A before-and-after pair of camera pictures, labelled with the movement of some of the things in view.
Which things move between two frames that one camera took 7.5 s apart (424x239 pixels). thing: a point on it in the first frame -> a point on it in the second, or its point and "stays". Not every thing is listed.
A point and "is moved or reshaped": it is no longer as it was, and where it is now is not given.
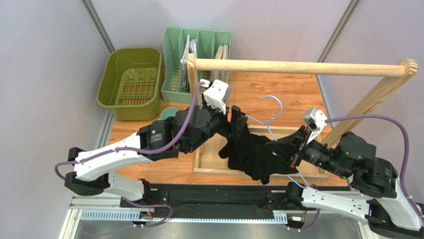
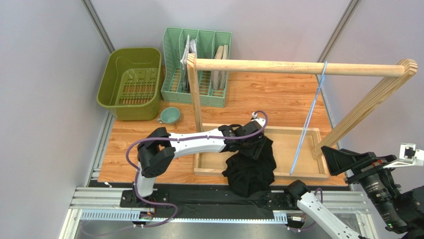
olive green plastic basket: x=131 y=84 stays
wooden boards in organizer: x=222 y=53 stays
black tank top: x=246 y=152 is moved or reshaped
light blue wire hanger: x=268 y=123 -> x=319 y=85
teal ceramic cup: x=167 y=112 stays
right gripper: x=300 y=147 -> x=359 y=167
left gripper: x=238 y=121 -> x=259 y=140
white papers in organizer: x=191 y=48 stays
